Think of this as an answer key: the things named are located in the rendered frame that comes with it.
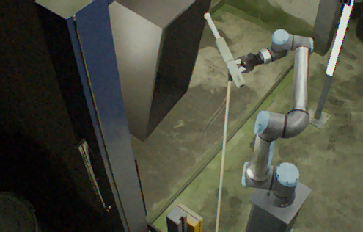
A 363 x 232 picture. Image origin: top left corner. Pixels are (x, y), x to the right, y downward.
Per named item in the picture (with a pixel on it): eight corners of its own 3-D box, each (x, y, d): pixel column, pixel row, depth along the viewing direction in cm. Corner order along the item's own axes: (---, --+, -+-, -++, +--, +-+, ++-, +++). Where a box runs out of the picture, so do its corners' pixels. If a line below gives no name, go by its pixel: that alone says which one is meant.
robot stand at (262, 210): (293, 230, 329) (312, 189, 280) (272, 261, 314) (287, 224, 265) (261, 211, 342) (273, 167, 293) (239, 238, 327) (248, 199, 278)
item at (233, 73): (242, 95, 266) (246, 82, 244) (235, 98, 265) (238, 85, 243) (209, 27, 279) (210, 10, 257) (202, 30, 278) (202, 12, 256)
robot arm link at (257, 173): (267, 194, 269) (286, 133, 206) (240, 189, 272) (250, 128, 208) (270, 172, 277) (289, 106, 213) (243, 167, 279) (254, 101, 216)
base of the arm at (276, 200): (300, 191, 279) (303, 183, 272) (285, 213, 270) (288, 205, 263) (276, 177, 287) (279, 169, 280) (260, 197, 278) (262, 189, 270)
